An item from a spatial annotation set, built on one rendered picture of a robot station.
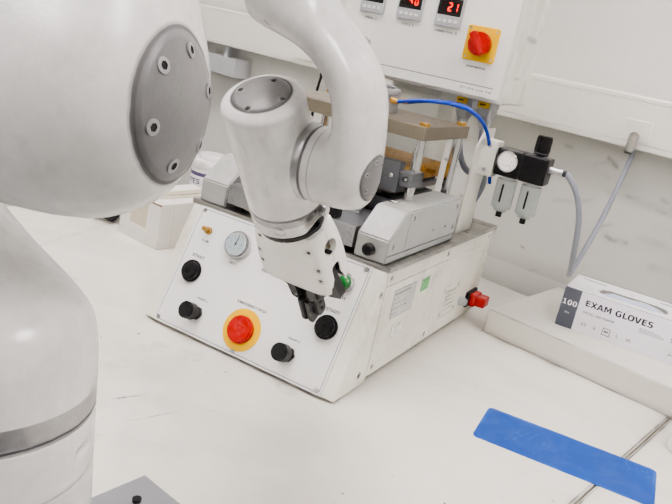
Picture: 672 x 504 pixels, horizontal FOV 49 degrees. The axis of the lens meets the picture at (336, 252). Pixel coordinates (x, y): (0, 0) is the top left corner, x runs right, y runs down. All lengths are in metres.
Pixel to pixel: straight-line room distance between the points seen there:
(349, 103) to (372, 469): 0.43
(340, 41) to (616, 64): 0.98
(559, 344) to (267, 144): 0.75
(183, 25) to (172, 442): 0.59
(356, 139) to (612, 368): 0.74
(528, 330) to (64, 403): 1.02
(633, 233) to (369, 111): 0.98
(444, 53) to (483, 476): 0.70
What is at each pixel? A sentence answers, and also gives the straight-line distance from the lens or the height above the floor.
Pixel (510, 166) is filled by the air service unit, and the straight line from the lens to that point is 1.21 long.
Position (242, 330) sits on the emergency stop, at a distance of 1.04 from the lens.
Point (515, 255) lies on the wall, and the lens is 1.67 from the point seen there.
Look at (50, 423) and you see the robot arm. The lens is 0.41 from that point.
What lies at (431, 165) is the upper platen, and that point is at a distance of 1.20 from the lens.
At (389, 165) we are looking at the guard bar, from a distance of 1.06.
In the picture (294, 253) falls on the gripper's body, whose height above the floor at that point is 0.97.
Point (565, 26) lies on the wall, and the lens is 1.64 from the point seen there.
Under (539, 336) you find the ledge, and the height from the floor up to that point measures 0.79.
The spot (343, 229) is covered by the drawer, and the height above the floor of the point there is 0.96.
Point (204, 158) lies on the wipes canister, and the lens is 1.65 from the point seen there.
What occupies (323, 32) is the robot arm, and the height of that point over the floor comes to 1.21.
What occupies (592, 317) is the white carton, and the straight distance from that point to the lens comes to 1.36.
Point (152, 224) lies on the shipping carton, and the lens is 1.45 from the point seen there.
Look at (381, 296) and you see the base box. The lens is 0.99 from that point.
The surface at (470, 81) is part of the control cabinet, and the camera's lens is 1.26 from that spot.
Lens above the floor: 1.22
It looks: 17 degrees down
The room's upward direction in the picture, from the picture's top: 12 degrees clockwise
